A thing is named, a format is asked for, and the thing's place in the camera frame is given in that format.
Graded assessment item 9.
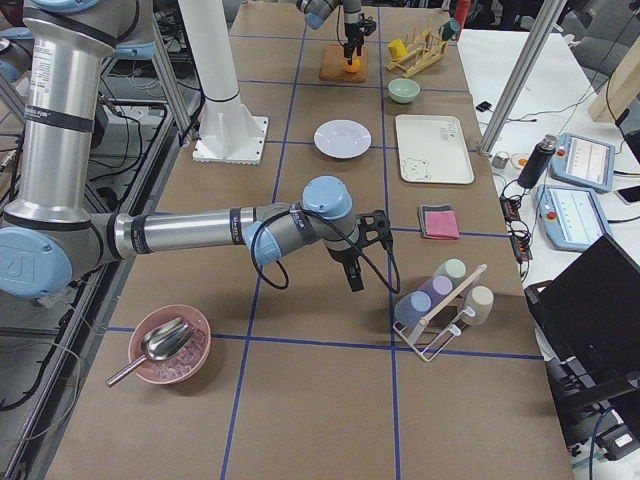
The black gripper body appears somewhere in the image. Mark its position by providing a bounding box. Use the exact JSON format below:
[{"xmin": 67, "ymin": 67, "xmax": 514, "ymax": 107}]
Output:
[
  {"xmin": 326, "ymin": 244, "xmax": 362, "ymax": 273},
  {"xmin": 344, "ymin": 12, "xmax": 376, "ymax": 46}
]

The orange fruit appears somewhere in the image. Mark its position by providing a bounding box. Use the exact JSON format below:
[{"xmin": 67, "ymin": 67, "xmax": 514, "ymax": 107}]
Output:
[{"xmin": 344, "ymin": 58, "xmax": 361, "ymax": 74}]

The white round plate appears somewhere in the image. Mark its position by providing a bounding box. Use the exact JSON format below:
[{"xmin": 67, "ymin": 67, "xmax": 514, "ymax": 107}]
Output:
[{"xmin": 314, "ymin": 119, "xmax": 372, "ymax": 160}]

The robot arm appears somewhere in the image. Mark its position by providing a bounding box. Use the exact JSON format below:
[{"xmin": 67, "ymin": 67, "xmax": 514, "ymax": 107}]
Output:
[
  {"xmin": 1, "ymin": 1, "xmax": 365, "ymax": 298},
  {"xmin": 296, "ymin": 0, "xmax": 377, "ymax": 65}
]

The cream bear tray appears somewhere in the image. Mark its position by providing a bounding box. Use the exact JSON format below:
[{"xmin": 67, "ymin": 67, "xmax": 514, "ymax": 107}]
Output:
[{"xmin": 395, "ymin": 114, "xmax": 475, "ymax": 185}]

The wooden cutting board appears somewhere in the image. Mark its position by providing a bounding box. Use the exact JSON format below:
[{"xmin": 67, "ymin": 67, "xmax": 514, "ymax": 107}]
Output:
[{"xmin": 319, "ymin": 44, "xmax": 368, "ymax": 83}]

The yellow mug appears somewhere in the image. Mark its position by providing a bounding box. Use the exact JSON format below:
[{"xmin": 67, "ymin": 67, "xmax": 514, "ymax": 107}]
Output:
[{"xmin": 387, "ymin": 38, "xmax": 408, "ymax": 62}]

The mint green bowl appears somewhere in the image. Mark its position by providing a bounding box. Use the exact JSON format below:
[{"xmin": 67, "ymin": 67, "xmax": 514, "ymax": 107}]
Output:
[{"xmin": 387, "ymin": 78, "xmax": 421, "ymax": 104}]

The blue cup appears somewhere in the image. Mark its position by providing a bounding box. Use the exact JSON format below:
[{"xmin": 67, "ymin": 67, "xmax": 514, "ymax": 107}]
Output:
[{"xmin": 394, "ymin": 291, "xmax": 432, "ymax": 327}]

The wooden peg drying rack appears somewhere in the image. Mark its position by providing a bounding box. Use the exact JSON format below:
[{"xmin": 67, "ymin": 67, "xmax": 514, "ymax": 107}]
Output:
[{"xmin": 386, "ymin": 21, "xmax": 448, "ymax": 79}]

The grey cloth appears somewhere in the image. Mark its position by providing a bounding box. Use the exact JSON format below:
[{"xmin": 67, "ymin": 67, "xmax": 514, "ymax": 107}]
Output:
[{"xmin": 418, "ymin": 205, "xmax": 453, "ymax": 237}]

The purple cup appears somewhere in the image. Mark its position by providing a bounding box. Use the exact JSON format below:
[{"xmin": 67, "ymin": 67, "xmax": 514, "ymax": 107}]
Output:
[{"xmin": 418, "ymin": 275, "xmax": 453, "ymax": 306}]

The dark green mug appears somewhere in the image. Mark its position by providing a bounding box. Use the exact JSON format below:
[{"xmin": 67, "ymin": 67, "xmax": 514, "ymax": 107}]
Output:
[{"xmin": 438, "ymin": 18, "xmax": 460, "ymax": 42}]

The pink cloth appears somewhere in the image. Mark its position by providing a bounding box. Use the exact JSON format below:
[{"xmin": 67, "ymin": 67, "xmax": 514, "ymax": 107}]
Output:
[{"xmin": 423, "ymin": 210, "xmax": 460, "ymax": 240}]

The green cup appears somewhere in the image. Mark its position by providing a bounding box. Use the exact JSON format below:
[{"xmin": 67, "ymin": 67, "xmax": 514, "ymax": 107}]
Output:
[{"xmin": 433, "ymin": 258, "xmax": 467, "ymax": 287}]

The red cylinder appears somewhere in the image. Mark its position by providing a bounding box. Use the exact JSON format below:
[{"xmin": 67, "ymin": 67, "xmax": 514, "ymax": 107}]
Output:
[{"xmin": 454, "ymin": 0, "xmax": 472, "ymax": 30}]

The beige cup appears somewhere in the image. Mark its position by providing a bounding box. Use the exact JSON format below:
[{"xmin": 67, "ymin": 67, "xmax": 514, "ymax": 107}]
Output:
[{"xmin": 462, "ymin": 285, "xmax": 494, "ymax": 326}]

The small black device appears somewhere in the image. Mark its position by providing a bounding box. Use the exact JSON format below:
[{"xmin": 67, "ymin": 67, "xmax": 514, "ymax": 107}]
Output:
[{"xmin": 475, "ymin": 101, "xmax": 492, "ymax": 112}]

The small metal cup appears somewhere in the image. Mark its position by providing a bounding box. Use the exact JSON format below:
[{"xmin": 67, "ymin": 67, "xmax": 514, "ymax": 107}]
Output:
[{"xmin": 491, "ymin": 151, "xmax": 511, "ymax": 170}]

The fried egg toy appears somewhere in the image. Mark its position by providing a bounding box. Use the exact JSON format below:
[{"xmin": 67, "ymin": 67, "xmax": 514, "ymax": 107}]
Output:
[{"xmin": 510, "ymin": 153, "xmax": 529, "ymax": 169}]

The metal scoop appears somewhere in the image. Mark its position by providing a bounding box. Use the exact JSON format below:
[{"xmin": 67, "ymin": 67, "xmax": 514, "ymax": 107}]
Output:
[{"xmin": 105, "ymin": 317, "xmax": 195, "ymax": 388}]

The pink bowl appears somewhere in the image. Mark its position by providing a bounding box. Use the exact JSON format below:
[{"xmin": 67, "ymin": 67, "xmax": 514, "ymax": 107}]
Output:
[{"xmin": 128, "ymin": 304, "xmax": 212, "ymax": 385}]

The black water bottle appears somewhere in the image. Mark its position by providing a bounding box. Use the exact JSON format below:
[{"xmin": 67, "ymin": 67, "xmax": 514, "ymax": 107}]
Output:
[{"xmin": 516, "ymin": 134, "xmax": 558, "ymax": 190}]

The near teach pendant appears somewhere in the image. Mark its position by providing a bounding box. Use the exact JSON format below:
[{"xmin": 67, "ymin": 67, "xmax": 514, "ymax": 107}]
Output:
[{"xmin": 535, "ymin": 185, "xmax": 612, "ymax": 252}]

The teach pendant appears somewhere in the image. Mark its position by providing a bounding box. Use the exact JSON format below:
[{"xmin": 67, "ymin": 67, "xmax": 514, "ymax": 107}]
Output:
[
  {"xmin": 549, "ymin": 133, "xmax": 616, "ymax": 193},
  {"xmin": 535, "ymin": 185, "xmax": 612, "ymax": 252}
]

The black laptop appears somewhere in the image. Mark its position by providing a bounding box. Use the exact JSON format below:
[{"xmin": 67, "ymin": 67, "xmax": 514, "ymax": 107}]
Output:
[{"xmin": 525, "ymin": 234, "xmax": 639, "ymax": 394}]

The far teach pendant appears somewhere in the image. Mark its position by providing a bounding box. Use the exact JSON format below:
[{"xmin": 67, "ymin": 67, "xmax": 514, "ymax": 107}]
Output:
[{"xmin": 549, "ymin": 133, "xmax": 616, "ymax": 193}]

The smartphone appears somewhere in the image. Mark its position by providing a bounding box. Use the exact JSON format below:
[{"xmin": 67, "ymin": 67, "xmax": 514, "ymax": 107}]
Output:
[{"xmin": 615, "ymin": 185, "xmax": 640, "ymax": 204}]

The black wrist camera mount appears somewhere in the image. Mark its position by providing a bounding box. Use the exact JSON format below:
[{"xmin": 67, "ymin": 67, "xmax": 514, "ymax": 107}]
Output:
[{"xmin": 356, "ymin": 209, "xmax": 393, "ymax": 251}]

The white wire cup rack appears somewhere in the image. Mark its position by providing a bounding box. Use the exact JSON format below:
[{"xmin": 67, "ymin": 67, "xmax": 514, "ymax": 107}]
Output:
[{"xmin": 392, "ymin": 264, "xmax": 487, "ymax": 362}]

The aluminium frame post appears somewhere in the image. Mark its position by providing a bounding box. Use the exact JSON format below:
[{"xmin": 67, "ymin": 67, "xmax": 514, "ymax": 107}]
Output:
[{"xmin": 478, "ymin": 0, "xmax": 567, "ymax": 156}]

